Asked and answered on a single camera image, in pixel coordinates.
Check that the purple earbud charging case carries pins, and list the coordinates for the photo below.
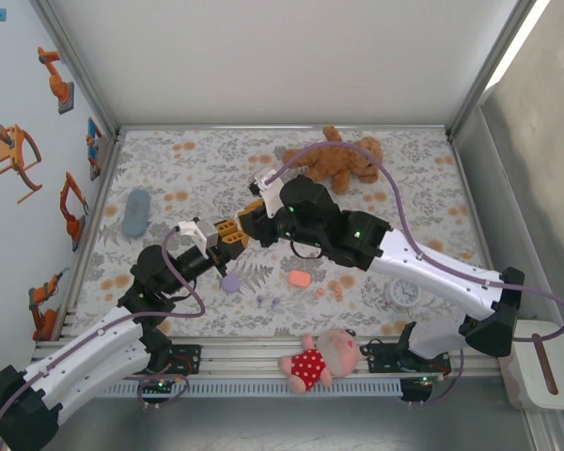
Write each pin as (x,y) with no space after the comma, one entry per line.
(230,283)

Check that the purple earbud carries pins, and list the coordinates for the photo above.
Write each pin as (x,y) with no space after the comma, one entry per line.
(261,300)
(275,303)

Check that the pink earbud charging case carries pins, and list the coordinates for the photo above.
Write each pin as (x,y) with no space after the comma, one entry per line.
(300,278)

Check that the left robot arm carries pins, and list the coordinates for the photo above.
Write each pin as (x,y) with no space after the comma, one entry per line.
(89,362)

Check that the blue-grey oblong case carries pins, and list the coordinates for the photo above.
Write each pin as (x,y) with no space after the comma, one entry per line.
(137,213)

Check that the brown teddy bear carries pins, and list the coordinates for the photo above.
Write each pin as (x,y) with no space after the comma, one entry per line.
(329,164)

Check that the floral printed table mat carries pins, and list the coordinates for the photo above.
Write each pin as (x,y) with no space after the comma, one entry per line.
(207,164)

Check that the black controller board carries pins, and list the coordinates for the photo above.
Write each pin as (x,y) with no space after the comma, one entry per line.
(416,387)
(162,384)

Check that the white alarm clock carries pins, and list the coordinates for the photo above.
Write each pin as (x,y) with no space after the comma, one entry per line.
(402,293)

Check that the blue and orange sticker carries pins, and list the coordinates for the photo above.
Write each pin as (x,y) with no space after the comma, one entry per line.
(94,145)

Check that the pink plush red dotted dress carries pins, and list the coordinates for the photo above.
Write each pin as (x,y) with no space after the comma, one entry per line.
(310,366)

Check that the orange chair-shaped sticker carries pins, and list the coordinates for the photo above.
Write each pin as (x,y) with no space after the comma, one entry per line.
(14,150)

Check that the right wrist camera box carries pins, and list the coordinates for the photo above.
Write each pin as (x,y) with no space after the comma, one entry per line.
(269,192)

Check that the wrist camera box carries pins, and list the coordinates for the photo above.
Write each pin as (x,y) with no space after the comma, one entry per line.
(192,232)
(269,192)

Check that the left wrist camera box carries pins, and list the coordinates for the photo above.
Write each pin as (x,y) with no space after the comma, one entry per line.
(192,232)

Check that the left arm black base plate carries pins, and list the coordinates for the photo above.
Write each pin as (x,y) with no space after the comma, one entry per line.
(188,359)

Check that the wide aluminium frame rail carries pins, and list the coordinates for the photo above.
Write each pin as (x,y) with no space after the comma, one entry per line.
(244,357)

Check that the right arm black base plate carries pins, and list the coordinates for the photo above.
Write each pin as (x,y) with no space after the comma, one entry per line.
(380,359)

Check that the aluminium frame post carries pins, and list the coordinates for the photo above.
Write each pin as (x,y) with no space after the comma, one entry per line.
(489,70)
(79,70)

